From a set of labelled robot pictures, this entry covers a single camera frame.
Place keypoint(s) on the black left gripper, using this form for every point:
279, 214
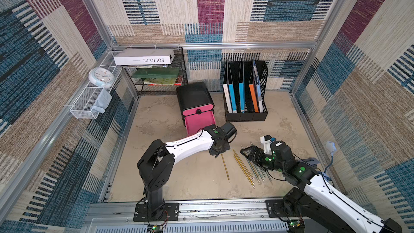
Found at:
214, 153

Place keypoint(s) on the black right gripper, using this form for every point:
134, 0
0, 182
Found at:
262, 155

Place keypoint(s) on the yellow pencil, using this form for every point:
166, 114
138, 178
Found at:
243, 167
225, 167
253, 185

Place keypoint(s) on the pink top drawer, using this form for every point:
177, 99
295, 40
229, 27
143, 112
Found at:
198, 110

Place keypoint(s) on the black drawer cabinet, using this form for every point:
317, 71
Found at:
193, 95

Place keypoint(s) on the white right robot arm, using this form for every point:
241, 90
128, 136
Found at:
312, 196

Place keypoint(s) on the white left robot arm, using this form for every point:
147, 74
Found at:
157, 163

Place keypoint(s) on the orange folder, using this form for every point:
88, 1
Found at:
253, 94

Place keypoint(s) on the white binder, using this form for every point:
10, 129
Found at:
226, 89

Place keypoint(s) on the black mesh file holder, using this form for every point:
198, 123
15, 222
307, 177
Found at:
249, 114

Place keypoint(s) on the teal folder right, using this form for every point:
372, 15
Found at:
241, 89

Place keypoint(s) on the green book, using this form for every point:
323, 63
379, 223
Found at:
156, 73

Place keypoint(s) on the white folio box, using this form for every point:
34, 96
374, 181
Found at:
130, 57

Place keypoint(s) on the light blue cloth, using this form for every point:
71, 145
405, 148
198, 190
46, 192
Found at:
101, 103

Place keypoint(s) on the white round clock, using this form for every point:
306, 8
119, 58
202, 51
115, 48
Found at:
101, 77

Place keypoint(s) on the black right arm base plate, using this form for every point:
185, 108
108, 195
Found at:
276, 209

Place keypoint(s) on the black mesh wire shelf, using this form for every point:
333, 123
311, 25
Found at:
147, 90

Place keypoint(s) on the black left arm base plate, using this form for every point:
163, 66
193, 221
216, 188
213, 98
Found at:
167, 212

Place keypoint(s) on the white wire basket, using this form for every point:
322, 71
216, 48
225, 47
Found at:
80, 109

